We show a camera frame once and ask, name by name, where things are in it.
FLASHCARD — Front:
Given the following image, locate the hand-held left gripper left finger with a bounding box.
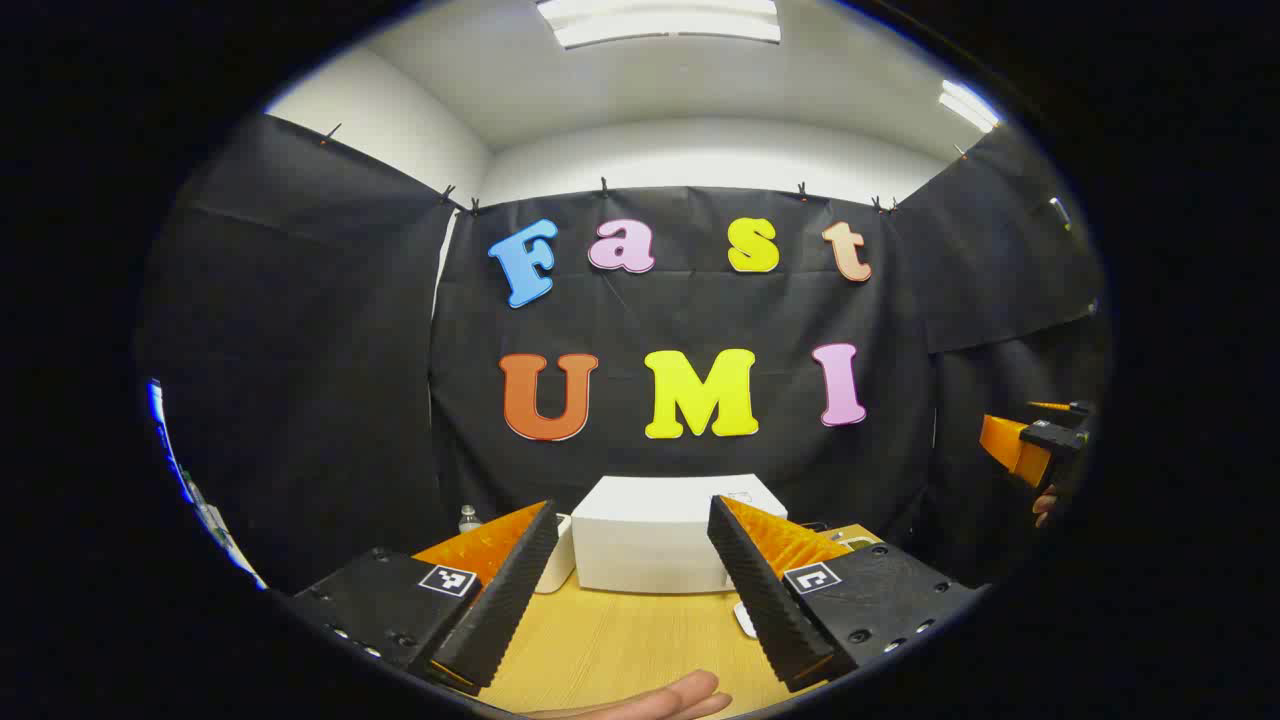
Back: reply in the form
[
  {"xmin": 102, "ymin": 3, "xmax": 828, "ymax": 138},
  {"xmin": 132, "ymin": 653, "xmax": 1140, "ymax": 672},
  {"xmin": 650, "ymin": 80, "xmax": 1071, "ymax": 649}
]
[{"xmin": 288, "ymin": 498, "xmax": 561, "ymax": 693}]

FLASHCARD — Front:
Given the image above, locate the ceiling light panel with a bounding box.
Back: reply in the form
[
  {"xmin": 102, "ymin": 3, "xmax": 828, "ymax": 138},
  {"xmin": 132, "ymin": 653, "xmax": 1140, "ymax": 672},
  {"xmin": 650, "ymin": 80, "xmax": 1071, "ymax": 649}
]
[
  {"xmin": 536, "ymin": 0, "xmax": 782, "ymax": 50},
  {"xmin": 939, "ymin": 79, "xmax": 1002, "ymax": 134}
]

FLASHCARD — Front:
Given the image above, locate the white microwave oven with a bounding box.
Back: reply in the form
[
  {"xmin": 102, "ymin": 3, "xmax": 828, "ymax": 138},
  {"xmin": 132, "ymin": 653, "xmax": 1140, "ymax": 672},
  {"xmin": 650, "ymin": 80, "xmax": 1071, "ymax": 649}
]
[{"xmin": 570, "ymin": 475, "xmax": 789, "ymax": 596}]

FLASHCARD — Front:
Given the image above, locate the cream white toaster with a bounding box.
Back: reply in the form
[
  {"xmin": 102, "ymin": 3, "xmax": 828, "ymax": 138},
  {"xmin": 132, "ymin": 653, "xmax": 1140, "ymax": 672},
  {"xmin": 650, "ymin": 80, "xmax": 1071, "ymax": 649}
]
[{"xmin": 535, "ymin": 513, "xmax": 577, "ymax": 594}]

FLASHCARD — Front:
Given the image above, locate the black backdrop cloth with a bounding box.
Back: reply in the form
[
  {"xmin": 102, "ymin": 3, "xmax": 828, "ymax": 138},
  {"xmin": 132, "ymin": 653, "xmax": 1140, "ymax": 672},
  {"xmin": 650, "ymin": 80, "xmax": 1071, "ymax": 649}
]
[{"xmin": 135, "ymin": 112, "xmax": 1111, "ymax": 591}]

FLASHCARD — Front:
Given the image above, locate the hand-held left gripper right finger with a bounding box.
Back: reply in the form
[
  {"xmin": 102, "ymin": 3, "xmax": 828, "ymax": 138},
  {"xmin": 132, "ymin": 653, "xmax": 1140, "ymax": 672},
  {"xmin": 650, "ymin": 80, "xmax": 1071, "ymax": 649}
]
[{"xmin": 707, "ymin": 494, "xmax": 991, "ymax": 694}]

